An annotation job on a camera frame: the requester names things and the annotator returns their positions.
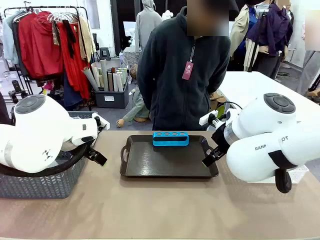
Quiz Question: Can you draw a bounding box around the person in dark fleece jacket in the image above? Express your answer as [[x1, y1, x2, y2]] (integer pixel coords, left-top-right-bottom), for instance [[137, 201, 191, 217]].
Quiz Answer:
[[136, 6, 231, 131]]

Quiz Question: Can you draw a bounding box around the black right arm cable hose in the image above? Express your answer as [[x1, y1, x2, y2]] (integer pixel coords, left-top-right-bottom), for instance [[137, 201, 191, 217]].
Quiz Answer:
[[268, 149, 300, 194]]

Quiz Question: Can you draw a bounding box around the white folding table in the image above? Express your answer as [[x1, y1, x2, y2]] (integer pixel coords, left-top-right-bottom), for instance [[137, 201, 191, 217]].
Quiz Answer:
[[217, 71, 320, 131]]

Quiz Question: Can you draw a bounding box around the brown cardboard box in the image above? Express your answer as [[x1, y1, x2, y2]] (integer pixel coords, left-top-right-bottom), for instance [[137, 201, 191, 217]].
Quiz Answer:
[[208, 89, 227, 112]]

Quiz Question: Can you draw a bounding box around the red hooded jacket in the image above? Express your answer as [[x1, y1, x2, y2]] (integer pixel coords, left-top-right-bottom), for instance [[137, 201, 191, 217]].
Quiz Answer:
[[17, 11, 65, 80]]

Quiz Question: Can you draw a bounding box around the black camera equipment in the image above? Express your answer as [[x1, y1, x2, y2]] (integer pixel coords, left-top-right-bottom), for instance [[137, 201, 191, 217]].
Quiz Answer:
[[8, 79, 28, 104]]

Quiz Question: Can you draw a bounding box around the large grey plastic basket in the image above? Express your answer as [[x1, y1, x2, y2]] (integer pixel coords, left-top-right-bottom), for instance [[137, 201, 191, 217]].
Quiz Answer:
[[0, 149, 87, 200]]

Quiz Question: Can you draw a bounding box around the dark grey storage bin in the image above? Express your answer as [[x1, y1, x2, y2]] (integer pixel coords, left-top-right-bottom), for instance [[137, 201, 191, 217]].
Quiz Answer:
[[94, 79, 130, 109]]

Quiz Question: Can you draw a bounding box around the mannequin in purple shirt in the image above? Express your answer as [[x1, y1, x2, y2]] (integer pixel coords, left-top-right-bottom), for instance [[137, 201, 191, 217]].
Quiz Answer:
[[246, 2, 294, 78]]

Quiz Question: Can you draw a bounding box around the white plastic basket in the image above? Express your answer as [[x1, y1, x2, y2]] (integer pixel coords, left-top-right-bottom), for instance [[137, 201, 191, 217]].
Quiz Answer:
[[266, 164, 310, 185]]

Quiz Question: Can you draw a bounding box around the long red dress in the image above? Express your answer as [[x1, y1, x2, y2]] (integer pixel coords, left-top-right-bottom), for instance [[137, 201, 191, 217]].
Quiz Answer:
[[57, 21, 91, 100]]

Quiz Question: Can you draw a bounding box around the white paper roll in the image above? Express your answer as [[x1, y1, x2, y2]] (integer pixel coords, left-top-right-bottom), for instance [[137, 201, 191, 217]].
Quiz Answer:
[[112, 72, 124, 92]]

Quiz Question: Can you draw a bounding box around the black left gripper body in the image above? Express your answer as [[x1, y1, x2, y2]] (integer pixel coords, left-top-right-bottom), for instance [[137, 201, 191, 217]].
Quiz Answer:
[[84, 146, 100, 160]]

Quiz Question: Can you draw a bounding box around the mannequin in grey hoodie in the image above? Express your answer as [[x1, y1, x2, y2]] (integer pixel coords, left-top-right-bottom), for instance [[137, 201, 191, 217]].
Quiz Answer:
[[134, 0, 163, 51]]

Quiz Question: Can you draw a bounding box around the dark brown plastic tray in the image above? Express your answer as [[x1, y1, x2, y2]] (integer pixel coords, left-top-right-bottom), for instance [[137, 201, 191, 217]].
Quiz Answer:
[[119, 134, 220, 179]]

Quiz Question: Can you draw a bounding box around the mannequin in beige coat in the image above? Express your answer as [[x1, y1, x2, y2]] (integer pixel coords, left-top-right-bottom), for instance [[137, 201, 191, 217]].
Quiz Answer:
[[229, 3, 253, 72]]

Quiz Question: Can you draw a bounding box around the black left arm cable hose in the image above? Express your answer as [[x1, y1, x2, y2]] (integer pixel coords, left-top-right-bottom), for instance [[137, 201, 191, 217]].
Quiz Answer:
[[0, 143, 97, 178]]

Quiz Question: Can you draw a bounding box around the person's left forearm dark sleeve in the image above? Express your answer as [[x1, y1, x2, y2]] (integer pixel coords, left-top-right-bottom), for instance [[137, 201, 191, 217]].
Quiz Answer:
[[206, 72, 227, 96]]

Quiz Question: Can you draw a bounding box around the tall grey paper roll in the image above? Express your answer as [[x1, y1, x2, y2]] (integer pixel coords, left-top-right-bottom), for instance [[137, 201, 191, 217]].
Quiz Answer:
[[100, 59, 110, 92]]

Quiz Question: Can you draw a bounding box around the maroon hang tag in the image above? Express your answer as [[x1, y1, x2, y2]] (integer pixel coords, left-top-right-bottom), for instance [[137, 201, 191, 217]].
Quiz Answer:
[[181, 61, 195, 81]]

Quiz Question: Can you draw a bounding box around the checked tablecloth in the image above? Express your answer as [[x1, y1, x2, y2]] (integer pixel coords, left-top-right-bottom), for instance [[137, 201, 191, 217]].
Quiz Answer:
[[122, 47, 141, 67]]

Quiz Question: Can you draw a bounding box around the black step stool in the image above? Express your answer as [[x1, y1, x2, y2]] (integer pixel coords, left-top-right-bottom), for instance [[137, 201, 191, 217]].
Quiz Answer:
[[99, 46, 111, 60]]

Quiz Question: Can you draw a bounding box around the child mannequin in green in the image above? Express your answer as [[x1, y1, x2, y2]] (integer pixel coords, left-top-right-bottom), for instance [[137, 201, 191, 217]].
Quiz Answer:
[[116, 64, 153, 129]]

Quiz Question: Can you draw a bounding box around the blue test tube rack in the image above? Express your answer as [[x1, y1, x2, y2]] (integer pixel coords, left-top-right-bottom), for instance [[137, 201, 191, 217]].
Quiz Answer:
[[152, 131, 189, 148]]

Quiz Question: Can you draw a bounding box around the beige garment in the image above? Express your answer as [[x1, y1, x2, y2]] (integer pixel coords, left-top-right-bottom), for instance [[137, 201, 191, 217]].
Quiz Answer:
[[78, 16, 97, 63]]

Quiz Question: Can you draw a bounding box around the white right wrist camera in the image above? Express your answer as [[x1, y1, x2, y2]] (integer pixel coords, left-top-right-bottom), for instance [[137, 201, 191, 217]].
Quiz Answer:
[[199, 112, 217, 127]]

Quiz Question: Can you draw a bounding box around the grey plastic basket with label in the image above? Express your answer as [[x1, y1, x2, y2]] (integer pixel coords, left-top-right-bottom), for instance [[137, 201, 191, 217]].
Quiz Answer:
[[66, 111, 100, 123]]

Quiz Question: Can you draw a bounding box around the black metal clothes rack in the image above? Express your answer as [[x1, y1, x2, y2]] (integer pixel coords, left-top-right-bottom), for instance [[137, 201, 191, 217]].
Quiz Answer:
[[3, 6, 92, 111]]

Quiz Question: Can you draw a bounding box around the light blue garment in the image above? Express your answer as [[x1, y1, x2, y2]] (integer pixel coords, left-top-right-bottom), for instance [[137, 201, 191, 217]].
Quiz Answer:
[[2, 12, 20, 65]]

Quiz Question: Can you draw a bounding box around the bystander in grey clothes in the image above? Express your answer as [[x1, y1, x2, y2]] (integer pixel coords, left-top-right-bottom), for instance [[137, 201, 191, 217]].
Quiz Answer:
[[297, 9, 320, 97]]

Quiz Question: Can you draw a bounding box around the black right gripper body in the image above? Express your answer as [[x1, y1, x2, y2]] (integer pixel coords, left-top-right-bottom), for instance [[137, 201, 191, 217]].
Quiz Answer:
[[211, 124, 230, 153]]

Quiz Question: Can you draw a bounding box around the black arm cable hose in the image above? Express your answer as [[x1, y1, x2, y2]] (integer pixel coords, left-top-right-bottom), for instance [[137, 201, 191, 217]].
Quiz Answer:
[[268, 149, 300, 194], [0, 143, 97, 178]]

